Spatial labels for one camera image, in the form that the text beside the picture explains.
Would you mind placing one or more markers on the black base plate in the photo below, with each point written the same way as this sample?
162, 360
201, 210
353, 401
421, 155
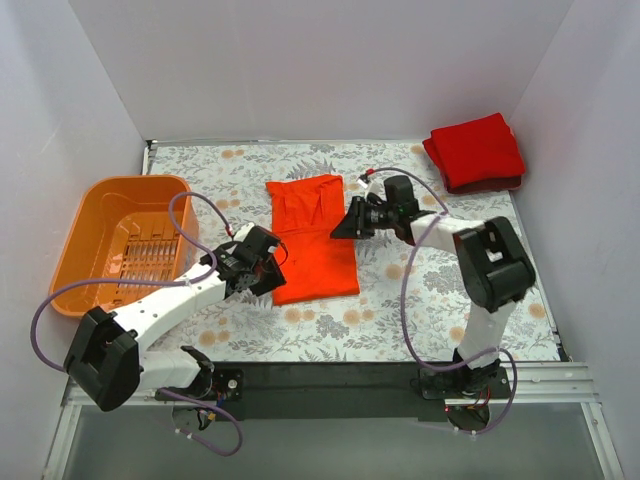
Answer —
303, 391

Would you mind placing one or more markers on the orange t-shirt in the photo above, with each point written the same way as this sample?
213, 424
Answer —
315, 266

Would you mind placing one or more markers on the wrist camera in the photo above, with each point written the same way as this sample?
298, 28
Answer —
371, 189
239, 236

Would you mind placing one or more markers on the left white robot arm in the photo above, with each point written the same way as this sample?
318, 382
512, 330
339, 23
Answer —
111, 357

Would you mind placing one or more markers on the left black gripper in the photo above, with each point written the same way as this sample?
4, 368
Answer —
261, 273

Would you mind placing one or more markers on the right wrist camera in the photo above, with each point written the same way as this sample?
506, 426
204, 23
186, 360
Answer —
371, 189

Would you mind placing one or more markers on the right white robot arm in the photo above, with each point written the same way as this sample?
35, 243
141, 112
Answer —
496, 272

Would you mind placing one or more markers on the folded dark red t-shirt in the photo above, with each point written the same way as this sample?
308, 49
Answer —
483, 186

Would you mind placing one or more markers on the floral patterned table mat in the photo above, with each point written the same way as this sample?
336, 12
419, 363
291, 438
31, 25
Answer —
410, 303

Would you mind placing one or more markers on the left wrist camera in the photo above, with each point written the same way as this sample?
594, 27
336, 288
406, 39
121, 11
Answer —
239, 236

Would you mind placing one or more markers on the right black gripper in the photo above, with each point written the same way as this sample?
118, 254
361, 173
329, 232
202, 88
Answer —
361, 217

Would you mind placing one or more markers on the orange plastic basket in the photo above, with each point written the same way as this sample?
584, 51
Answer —
122, 230

